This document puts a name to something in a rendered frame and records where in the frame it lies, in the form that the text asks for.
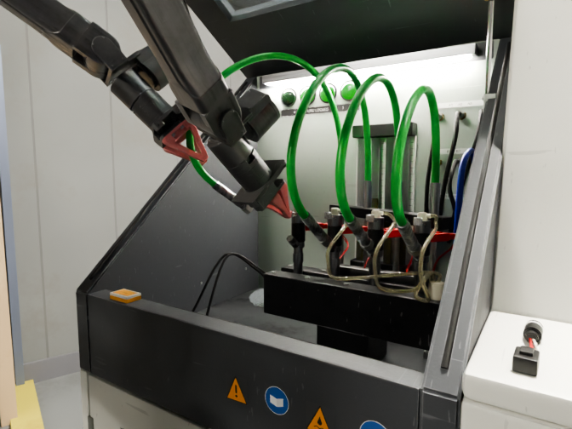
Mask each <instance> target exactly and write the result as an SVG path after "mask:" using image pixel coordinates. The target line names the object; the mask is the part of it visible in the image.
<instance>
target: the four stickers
mask: <svg viewBox="0 0 572 429"><path fill-rule="evenodd" d="M225 381H226V399H229V400H232V401H234V402H237V403H241V404H243V405H246V406H248V397H247V379H245V378H243V377H240V376H236V375H232V374H228V373H226V372H225ZM264 389H265V411H268V412H271V413H273V414H275V415H279V416H282V417H284V418H286V419H289V390H286V389H283V388H281V387H278V386H274V385H271V384H268V383H265V382H264ZM306 429H335V411H334V410H332V409H328V408H326V407H324V406H321V405H319V404H316V403H312V402H310V401H307V400H306ZM359 429H393V427H391V426H388V425H385V424H383V423H380V422H379V421H376V420H372V419H370V418H368V417H365V416H363V415H360V419H359Z"/></svg>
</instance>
